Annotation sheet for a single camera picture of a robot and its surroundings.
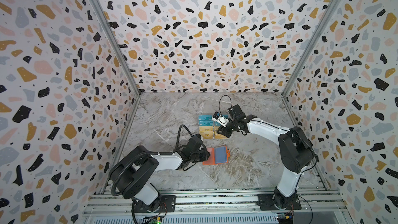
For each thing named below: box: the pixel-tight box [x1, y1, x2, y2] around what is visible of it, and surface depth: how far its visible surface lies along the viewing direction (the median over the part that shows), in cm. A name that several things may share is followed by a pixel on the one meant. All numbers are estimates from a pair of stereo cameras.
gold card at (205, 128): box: [199, 126, 213, 132], surface depth 97 cm
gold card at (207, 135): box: [199, 131, 213, 140], surface depth 97 cm
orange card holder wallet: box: [202, 145, 231, 166], surface depth 90 cm
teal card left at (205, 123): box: [198, 120, 213, 126], surface depth 97 cm
